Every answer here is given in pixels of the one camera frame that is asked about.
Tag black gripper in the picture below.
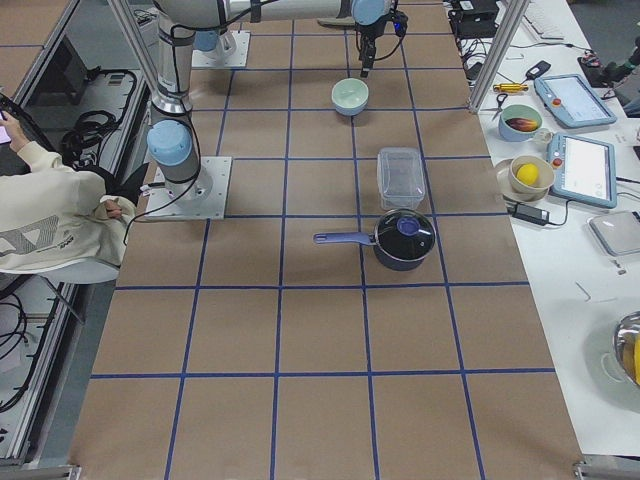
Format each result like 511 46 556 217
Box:
356 19 385 78

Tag green bowl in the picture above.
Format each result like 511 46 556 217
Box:
331 78 369 106

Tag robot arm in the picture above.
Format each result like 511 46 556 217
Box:
194 30 236 55
148 1 395 207

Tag blue bowl with fruit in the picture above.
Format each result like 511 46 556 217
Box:
498 104 542 142

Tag beige bowl with lemon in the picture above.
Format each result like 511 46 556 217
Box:
508 155 555 194

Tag steel bowl with fruit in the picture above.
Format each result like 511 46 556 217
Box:
613 311 639 386

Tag clear plastic container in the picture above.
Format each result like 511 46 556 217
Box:
377 147 425 210

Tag black scissors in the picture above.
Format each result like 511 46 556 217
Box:
492 93 509 120

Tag beige plate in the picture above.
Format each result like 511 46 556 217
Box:
494 159 549 202

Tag dark blue saucepan with lid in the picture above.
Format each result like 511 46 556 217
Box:
313 208 436 271

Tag teach pendant tablet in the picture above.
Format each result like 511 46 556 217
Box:
547 133 617 209
534 74 617 128

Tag black power adapter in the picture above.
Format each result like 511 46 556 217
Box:
507 203 549 226

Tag white kitchen scale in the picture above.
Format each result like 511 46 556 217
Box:
588 211 640 256

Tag seated person in cream top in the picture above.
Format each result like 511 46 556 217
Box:
1 112 148 272

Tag aluminium frame post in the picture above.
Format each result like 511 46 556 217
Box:
468 0 529 113

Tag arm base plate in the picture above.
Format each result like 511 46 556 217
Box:
192 30 250 70
145 156 232 221

